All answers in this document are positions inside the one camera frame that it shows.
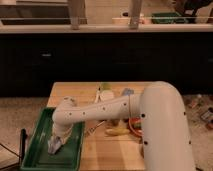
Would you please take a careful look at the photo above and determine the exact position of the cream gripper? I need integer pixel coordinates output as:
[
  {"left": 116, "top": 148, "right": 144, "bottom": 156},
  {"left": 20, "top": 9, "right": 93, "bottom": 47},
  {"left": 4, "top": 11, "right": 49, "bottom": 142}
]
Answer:
[{"left": 53, "top": 124, "right": 73, "bottom": 144}]

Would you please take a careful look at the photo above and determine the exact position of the grey towel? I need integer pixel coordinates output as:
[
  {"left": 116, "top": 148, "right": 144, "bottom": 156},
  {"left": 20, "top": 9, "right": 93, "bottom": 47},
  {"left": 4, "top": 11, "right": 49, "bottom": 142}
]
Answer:
[{"left": 48, "top": 136, "right": 62, "bottom": 155}]

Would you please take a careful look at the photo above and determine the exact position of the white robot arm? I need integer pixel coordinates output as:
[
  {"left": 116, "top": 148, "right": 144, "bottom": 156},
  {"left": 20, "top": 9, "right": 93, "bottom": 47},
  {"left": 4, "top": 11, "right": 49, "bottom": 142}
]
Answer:
[{"left": 52, "top": 81, "right": 196, "bottom": 171}]

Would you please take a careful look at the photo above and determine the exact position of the metal fork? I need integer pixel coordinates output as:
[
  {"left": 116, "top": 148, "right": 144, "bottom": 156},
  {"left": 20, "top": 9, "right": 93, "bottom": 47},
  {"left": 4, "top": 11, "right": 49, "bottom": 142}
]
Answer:
[{"left": 85, "top": 121, "right": 105, "bottom": 136}]

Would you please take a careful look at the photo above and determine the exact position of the green plastic tray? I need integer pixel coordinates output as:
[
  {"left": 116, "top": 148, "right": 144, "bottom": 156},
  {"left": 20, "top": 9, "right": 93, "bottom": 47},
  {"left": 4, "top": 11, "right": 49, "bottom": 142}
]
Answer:
[{"left": 20, "top": 108, "right": 85, "bottom": 171}]

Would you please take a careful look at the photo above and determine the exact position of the black pole stand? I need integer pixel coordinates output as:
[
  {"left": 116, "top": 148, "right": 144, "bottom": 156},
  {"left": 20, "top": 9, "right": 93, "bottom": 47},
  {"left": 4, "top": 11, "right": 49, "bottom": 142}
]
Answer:
[{"left": 19, "top": 129, "right": 27, "bottom": 165}]

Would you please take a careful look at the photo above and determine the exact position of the yellow banana toy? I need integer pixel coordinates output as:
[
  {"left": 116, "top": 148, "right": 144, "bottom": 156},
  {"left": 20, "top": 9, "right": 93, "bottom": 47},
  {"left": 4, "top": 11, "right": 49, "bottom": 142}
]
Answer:
[{"left": 105, "top": 129, "right": 130, "bottom": 136}]

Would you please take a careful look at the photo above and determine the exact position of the white cup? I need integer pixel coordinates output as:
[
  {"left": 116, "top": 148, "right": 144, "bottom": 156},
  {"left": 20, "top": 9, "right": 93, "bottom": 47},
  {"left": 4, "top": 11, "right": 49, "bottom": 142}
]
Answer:
[{"left": 100, "top": 90, "right": 114, "bottom": 101}]

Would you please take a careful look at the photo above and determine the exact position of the green lime object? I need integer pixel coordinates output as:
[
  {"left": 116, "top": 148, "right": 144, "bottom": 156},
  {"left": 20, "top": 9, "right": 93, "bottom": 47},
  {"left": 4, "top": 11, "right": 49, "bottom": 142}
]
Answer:
[{"left": 100, "top": 82, "right": 111, "bottom": 91}]

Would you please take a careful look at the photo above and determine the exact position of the orange bowl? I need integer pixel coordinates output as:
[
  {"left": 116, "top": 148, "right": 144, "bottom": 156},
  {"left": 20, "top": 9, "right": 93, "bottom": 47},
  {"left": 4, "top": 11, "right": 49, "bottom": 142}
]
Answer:
[{"left": 128, "top": 118, "right": 142, "bottom": 137}]

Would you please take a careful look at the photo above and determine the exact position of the blue sponge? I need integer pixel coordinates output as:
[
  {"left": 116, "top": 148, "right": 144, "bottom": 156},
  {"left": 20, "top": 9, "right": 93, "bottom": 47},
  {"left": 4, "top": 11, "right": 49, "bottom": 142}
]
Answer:
[{"left": 121, "top": 88, "right": 134, "bottom": 96}]

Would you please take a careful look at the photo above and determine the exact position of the green bin background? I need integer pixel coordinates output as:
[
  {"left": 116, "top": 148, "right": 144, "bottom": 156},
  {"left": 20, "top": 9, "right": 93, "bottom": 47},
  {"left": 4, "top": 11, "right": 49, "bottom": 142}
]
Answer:
[{"left": 151, "top": 12, "right": 187, "bottom": 24}]

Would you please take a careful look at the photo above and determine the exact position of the white handled spoon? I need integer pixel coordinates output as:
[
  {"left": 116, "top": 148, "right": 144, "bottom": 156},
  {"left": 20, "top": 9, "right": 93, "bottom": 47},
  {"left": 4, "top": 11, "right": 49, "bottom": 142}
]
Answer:
[{"left": 94, "top": 87, "right": 100, "bottom": 103}]

